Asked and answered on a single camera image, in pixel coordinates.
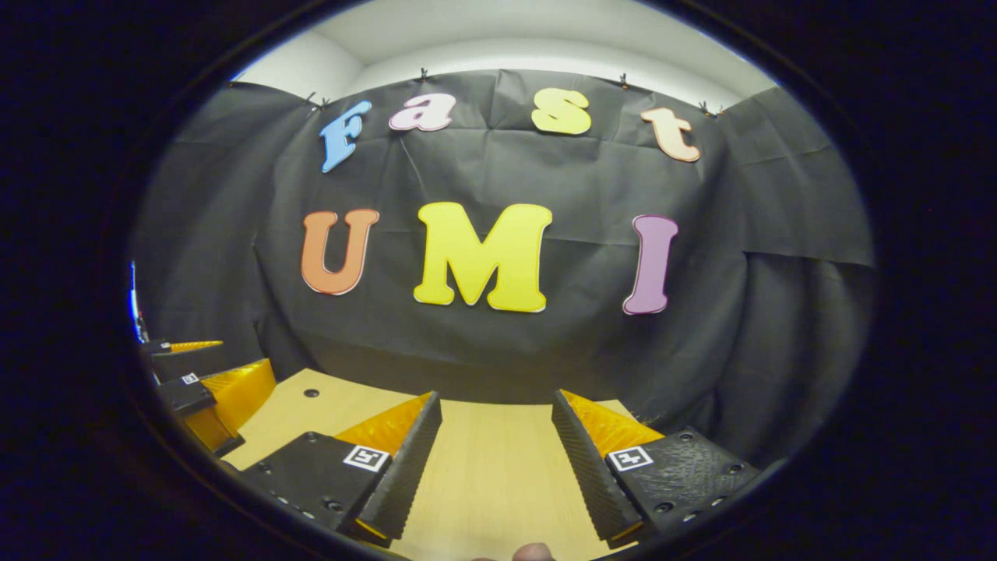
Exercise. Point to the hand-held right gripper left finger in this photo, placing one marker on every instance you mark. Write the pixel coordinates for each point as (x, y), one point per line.
(397, 475)

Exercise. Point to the black backdrop cloth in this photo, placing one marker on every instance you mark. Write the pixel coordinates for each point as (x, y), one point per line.
(584, 179)

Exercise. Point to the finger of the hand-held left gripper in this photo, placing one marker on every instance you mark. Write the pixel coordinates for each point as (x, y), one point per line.
(183, 362)
(183, 393)

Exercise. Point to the row of black cloth clips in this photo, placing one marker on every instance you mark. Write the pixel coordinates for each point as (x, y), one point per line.
(623, 80)

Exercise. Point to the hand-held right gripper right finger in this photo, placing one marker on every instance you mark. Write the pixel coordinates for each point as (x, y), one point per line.
(592, 467)

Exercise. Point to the light wooden desktop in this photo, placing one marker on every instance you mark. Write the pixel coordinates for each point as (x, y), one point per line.
(498, 467)

